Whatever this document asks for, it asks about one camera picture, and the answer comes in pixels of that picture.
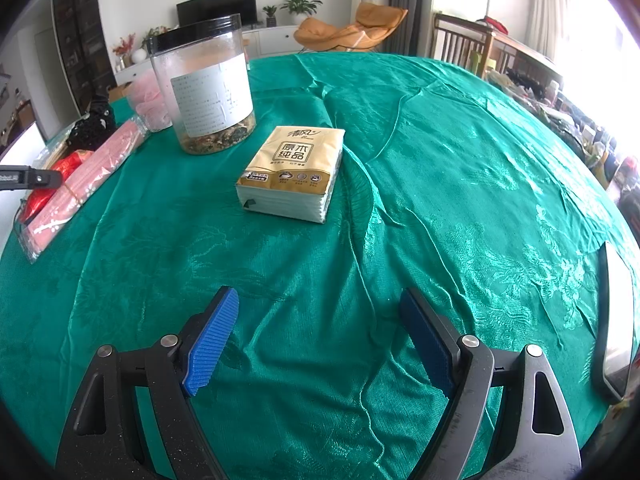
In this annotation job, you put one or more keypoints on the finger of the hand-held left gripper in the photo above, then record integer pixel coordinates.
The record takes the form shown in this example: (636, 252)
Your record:
(35, 179)

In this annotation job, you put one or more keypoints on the green tablecloth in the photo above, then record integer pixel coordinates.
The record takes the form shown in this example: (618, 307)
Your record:
(450, 210)

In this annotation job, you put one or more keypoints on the clear jar with black lid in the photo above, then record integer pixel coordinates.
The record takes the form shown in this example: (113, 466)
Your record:
(210, 90)

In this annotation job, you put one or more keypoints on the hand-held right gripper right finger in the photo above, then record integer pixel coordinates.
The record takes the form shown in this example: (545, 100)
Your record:
(425, 340)

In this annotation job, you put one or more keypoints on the yellow-green plastic stool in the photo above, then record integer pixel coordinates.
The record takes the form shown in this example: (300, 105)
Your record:
(480, 62)

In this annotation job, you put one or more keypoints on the pink packet in clear wrap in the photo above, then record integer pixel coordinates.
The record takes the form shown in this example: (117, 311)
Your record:
(100, 170)

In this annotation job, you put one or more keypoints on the large green potted plant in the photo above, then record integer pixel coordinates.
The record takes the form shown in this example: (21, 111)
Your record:
(300, 6)

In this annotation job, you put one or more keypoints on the pile of assorted goods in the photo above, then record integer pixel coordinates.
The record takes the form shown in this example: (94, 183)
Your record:
(575, 120)

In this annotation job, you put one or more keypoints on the red flower arrangement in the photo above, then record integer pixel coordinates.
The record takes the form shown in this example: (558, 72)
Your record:
(124, 47)

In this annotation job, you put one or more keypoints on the white sheer curtain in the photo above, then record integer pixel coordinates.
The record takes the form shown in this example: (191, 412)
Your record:
(550, 10)

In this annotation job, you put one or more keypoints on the bag of wooden chopsticks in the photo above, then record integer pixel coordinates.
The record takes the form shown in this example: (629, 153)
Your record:
(54, 156)

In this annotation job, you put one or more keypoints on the tan tissue pack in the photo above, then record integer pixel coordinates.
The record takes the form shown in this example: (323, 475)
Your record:
(295, 170)

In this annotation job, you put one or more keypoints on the wooden railing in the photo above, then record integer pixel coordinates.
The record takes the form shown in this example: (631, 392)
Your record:
(500, 42)

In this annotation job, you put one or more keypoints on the grey curtain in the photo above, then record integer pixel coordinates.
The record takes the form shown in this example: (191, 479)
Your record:
(410, 5)

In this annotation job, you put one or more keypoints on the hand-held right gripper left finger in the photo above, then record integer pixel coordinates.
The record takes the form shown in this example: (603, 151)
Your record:
(210, 345)

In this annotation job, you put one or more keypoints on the flat screen television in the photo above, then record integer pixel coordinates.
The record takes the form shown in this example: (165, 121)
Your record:
(215, 6)

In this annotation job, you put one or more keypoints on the round white vase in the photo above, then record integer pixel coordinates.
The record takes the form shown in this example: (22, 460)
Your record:
(138, 55)

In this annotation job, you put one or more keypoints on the smartphone in dark case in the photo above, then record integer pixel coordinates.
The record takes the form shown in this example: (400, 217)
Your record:
(612, 320)

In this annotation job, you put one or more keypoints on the pink items in clear bag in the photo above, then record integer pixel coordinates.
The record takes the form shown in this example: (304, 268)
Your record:
(145, 102)

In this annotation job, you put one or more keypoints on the red packet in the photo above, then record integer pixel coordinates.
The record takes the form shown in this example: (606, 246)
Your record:
(70, 164)

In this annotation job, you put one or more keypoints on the black display cabinet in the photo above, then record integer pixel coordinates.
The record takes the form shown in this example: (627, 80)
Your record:
(82, 35)

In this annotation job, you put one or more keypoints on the small potted plant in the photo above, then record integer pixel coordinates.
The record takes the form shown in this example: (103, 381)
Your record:
(270, 16)

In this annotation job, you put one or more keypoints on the orange lounge chair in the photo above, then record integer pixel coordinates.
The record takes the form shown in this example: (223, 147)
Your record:
(345, 32)

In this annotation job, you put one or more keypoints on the black lace hair accessory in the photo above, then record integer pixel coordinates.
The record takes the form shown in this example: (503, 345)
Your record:
(92, 127)

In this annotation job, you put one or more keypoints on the green plant with red decoration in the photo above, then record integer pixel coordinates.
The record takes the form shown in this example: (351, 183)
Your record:
(152, 34)

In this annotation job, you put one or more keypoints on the red cloth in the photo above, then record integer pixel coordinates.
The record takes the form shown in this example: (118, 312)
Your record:
(497, 23)

